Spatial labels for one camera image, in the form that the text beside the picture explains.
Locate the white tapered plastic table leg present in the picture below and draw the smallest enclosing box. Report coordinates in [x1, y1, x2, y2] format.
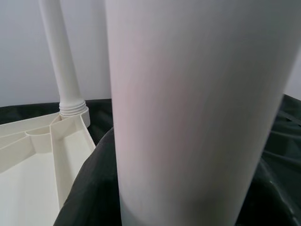
[104, 0, 301, 226]
[39, 0, 91, 128]

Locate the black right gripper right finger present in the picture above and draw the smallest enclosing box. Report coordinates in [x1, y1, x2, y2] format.
[244, 158, 301, 226]

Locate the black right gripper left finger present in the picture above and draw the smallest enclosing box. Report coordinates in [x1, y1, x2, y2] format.
[53, 128, 122, 226]

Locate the white plastic children table top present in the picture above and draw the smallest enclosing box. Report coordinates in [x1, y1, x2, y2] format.
[0, 110, 97, 226]

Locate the black cloth table cover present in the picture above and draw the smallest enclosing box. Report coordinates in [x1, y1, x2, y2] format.
[0, 93, 301, 226]

